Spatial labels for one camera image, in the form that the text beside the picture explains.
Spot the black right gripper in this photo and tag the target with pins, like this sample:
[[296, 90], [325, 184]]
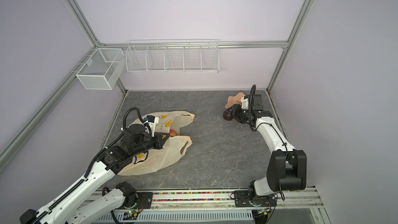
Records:
[[237, 109]]

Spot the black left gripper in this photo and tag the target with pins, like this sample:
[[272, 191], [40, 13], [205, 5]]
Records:
[[160, 142]]

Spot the banana print plastic bag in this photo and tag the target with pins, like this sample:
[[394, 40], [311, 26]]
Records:
[[173, 150]]

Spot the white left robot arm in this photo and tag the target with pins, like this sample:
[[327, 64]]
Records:
[[66, 208]]

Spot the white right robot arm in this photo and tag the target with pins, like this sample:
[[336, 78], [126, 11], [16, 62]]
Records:
[[287, 168]]

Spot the peach wavy fruit plate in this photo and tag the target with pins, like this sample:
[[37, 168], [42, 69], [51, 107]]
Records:
[[237, 99]]

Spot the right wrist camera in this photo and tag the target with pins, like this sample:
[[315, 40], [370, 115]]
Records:
[[245, 102]]

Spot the long white wire basket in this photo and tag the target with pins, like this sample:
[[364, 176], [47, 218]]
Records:
[[172, 56]]

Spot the small white wire basket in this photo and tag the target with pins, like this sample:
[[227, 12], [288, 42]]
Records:
[[102, 69]]

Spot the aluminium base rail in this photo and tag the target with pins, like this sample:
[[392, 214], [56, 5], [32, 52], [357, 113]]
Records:
[[236, 205]]

